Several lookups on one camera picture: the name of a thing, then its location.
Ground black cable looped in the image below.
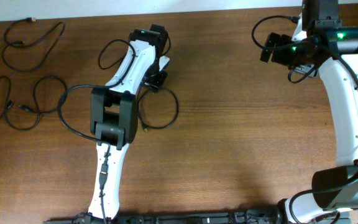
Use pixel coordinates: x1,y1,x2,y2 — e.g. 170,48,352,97
137,87,180,133

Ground black cable gold plug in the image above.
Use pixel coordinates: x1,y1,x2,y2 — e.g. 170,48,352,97
1,17,66,73

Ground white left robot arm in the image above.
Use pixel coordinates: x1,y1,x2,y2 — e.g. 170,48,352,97
88,24,170,223

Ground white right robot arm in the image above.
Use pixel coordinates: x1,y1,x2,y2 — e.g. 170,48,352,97
246,1,358,223

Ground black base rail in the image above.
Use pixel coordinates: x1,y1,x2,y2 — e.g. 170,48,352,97
42,205,351,224

